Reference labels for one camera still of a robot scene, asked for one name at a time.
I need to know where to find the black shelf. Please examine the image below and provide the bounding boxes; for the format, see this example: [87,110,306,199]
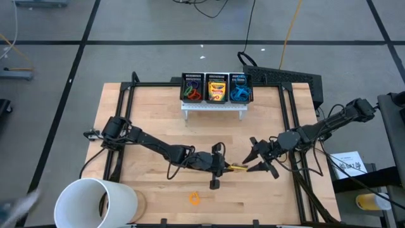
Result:
[332,166,405,228]

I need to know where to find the round wooden disc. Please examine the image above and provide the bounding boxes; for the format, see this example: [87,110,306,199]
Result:
[128,189,148,224]

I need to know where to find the yellow cable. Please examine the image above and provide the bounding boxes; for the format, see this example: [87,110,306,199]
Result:
[278,0,302,70]
[0,32,33,64]

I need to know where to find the black aluminium table frame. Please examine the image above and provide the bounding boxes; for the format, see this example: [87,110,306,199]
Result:
[103,71,341,227]

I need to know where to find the black looped floor cable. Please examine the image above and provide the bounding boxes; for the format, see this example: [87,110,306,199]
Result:
[237,0,258,68]

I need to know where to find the black plastic mesh basket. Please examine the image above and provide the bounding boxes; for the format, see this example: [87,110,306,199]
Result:
[227,72,254,105]
[204,72,229,105]
[181,72,206,105]

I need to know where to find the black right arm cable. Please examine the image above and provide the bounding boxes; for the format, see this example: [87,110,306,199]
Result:
[274,144,324,177]

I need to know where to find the yellow spiral coil bracelet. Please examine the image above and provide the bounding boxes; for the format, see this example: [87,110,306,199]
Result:
[189,191,202,206]

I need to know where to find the grey metal desk foot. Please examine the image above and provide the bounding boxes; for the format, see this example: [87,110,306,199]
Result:
[0,67,34,80]
[14,0,69,8]

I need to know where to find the black left base cable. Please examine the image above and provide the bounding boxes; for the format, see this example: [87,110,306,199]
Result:
[78,147,107,180]

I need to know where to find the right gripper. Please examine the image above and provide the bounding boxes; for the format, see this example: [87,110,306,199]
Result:
[242,136,280,180]

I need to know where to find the white perforated riser shelf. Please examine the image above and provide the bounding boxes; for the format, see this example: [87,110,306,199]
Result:
[180,100,251,122]

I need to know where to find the white floor cable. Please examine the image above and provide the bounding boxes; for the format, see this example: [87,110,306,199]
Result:
[0,0,18,61]

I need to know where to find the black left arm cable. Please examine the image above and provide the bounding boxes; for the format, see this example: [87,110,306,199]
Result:
[165,144,196,181]

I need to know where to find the yellow and white cup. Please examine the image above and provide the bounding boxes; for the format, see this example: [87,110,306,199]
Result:
[355,192,392,212]

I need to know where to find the large white cylinder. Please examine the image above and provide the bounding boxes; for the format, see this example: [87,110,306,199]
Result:
[53,177,139,228]

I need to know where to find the blurred grey passing object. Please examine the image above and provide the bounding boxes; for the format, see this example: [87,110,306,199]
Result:
[0,188,42,228]

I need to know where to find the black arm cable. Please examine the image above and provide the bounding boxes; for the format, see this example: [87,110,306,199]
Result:
[274,144,324,177]
[165,144,196,181]

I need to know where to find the white printed paper sheet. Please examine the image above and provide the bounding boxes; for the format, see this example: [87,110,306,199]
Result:
[328,151,369,181]

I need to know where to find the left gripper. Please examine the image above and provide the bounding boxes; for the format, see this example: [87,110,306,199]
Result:
[202,141,237,191]

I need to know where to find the grey cart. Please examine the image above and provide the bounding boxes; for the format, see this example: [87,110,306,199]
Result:
[377,91,405,191]

